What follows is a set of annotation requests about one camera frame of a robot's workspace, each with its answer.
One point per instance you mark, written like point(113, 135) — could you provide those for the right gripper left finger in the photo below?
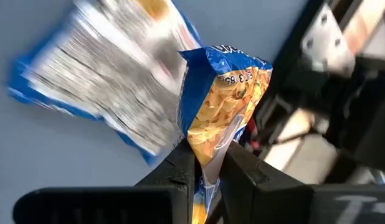
point(102, 205)

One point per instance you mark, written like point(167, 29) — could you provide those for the blue Maruchan ramen pack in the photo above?
point(223, 102)
point(102, 71)

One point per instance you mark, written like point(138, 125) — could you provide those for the black diagonal frame strut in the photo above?
point(360, 124)

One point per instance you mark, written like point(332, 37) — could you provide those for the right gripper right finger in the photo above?
point(273, 205)

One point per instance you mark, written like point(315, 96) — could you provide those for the black aluminium table frame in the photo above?
point(286, 77)

